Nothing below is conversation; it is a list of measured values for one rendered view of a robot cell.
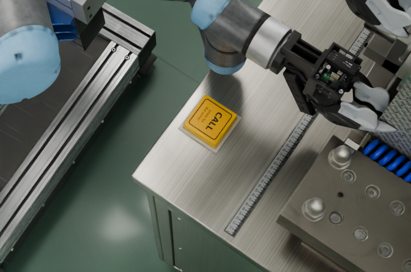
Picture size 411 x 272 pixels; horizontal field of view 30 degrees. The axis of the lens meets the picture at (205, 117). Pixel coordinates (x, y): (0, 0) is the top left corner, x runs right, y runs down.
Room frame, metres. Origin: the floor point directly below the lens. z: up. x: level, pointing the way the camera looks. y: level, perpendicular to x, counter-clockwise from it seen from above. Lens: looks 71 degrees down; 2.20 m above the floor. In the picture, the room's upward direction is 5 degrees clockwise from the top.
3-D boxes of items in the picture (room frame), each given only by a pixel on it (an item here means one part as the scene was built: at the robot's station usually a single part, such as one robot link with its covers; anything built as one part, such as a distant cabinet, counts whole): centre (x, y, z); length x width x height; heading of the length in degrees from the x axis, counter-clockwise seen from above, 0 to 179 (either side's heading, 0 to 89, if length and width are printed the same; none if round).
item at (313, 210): (0.27, -0.18, 1.05); 0.04 x 0.04 x 0.04
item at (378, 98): (0.44, -0.26, 1.11); 0.09 x 0.03 x 0.06; 61
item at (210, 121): (0.45, -0.01, 0.91); 0.07 x 0.07 x 0.02; 60
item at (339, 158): (0.36, -0.22, 1.05); 0.04 x 0.04 x 0.04
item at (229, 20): (0.55, -0.03, 1.11); 0.11 x 0.08 x 0.09; 60
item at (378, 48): (0.52, -0.27, 1.05); 0.06 x 0.05 x 0.31; 60
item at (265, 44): (0.52, -0.09, 1.11); 0.08 x 0.05 x 0.08; 150
